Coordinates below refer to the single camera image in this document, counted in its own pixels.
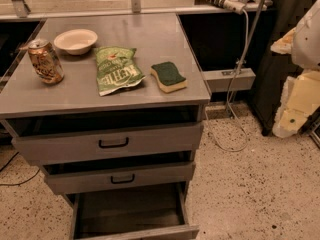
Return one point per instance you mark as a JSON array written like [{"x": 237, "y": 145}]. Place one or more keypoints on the grey bottom drawer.
[{"x": 143, "y": 213}]

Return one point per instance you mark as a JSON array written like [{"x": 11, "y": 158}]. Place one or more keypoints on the grey drawer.
[
  {"x": 110, "y": 179},
  {"x": 104, "y": 144},
  {"x": 143, "y": 213}
]

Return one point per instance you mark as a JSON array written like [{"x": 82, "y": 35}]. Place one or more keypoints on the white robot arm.
[{"x": 300, "y": 96}]

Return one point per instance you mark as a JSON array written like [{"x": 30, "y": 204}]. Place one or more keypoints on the grey metal drawer cabinet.
[{"x": 29, "y": 107}]

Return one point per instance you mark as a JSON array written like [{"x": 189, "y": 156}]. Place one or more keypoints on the grey middle drawer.
[{"x": 110, "y": 179}]

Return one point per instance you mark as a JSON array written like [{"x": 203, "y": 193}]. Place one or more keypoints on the grey top drawer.
[{"x": 104, "y": 144}]

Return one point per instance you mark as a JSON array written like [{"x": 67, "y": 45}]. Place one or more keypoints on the green yellow sponge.
[{"x": 168, "y": 77}]

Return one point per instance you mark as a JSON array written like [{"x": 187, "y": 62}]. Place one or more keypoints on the green chip bag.
[{"x": 116, "y": 69}]

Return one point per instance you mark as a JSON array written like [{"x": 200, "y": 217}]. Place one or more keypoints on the white paper bowl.
[{"x": 76, "y": 42}]

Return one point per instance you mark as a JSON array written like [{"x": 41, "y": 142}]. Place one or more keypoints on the crushed gold soda can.
[{"x": 45, "y": 61}]

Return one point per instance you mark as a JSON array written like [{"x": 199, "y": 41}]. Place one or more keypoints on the white round plug adapter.
[{"x": 234, "y": 5}]

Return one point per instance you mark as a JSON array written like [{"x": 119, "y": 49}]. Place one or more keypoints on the dark cabinet on right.
[{"x": 272, "y": 69}]

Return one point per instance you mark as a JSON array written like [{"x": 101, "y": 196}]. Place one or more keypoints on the grey metal bracket beam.
[{"x": 224, "y": 80}]

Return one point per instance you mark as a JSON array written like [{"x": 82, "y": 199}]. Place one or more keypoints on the grey metal shelf rail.
[{"x": 100, "y": 4}]

